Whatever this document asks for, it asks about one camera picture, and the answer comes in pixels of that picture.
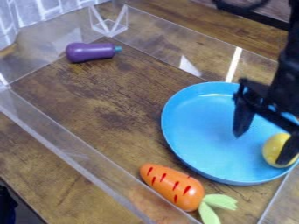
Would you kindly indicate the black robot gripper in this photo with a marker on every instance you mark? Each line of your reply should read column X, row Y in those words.
column 270, row 101

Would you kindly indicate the yellow toy lemon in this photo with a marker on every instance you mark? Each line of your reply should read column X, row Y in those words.
column 273, row 148

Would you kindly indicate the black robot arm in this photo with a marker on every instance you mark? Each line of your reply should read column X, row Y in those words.
column 291, row 48

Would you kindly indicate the blue round plastic tray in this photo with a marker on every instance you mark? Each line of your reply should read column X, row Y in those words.
column 196, row 124

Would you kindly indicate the orange toy carrot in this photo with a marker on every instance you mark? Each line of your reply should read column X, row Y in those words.
column 184, row 192

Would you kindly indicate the black bar on background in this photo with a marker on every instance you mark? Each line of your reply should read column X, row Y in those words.
column 247, row 11

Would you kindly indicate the purple toy eggplant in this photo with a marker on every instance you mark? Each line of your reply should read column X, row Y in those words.
column 80, row 52

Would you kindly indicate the white grid curtain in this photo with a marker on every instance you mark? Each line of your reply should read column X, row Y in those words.
column 20, row 13

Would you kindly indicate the clear acrylic enclosure wall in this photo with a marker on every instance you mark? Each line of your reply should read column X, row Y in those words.
column 80, row 123

